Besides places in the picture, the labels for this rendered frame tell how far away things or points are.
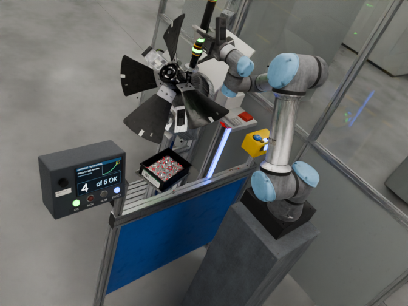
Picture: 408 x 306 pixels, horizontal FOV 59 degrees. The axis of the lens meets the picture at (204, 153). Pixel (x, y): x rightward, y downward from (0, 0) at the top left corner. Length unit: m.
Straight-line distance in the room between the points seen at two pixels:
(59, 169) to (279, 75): 0.76
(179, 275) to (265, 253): 1.07
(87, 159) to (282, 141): 0.67
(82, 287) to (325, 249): 1.50
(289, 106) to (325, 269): 1.50
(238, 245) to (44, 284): 1.23
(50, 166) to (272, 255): 0.89
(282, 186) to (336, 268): 1.23
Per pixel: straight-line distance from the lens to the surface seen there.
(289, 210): 1.51
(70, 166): 1.20
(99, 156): 1.24
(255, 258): 1.59
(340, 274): 2.50
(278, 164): 1.32
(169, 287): 2.45
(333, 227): 2.37
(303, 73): 1.26
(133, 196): 2.72
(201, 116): 1.73
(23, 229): 2.61
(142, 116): 1.88
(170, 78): 1.86
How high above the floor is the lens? 2.10
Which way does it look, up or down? 38 degrees down
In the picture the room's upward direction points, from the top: 21 degrees clockwise
